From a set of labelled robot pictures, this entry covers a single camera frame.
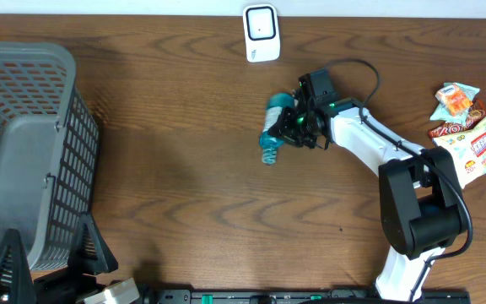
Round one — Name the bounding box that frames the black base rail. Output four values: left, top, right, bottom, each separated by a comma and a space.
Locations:
141, 288, 472, 304

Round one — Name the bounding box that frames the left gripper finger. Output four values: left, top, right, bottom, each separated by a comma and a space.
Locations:
0, 229, 36, 304
67, 213, 119, 274

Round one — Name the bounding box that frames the blue mouthwash bottle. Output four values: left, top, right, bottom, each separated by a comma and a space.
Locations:
259, 93, 294, 166

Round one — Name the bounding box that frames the grey plastic basket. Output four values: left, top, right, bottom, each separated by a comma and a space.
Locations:
0, 42, 99, 270

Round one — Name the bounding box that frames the white barcode scanner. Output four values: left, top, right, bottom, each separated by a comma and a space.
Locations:
242, 3, 281, 62

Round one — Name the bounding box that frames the teal wet wipes pack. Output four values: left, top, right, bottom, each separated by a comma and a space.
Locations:
430, 82, 480, 122

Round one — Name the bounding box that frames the yellow snack bag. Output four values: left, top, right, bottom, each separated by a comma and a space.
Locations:
432, 116, 486, 188

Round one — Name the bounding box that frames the red Top chocolate bar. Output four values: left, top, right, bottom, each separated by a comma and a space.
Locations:
428, 98, 486, 138

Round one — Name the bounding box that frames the small orange snack packet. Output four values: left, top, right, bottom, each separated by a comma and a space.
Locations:
435, 84, 473, 116

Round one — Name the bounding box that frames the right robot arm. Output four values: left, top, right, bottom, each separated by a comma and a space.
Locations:
263, 68, 473, 302

